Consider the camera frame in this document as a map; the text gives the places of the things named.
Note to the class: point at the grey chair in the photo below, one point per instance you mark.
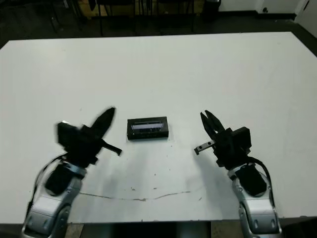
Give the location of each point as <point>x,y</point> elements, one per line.
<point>54,22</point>

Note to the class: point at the black bin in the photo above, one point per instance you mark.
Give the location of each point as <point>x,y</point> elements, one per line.
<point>211,11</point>

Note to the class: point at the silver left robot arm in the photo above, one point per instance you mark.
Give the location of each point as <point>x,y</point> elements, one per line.
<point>49,208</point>

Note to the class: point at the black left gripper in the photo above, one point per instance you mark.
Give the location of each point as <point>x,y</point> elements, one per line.
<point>85,151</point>

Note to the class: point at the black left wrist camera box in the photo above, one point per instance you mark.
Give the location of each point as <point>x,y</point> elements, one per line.
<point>67,135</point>

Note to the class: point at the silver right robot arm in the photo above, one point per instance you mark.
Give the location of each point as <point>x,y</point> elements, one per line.
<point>257,208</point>

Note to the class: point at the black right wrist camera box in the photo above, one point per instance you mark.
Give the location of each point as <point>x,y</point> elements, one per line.
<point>244,138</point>

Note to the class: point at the black office chair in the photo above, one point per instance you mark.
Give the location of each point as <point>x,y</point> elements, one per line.
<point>116,2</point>

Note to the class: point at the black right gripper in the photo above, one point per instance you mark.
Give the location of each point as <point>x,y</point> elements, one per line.
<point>227,148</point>

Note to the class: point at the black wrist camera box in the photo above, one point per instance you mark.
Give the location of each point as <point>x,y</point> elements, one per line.
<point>244,138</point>
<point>67,135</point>

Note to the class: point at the black box lid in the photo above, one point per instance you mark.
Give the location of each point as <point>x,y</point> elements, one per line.
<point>148,136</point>

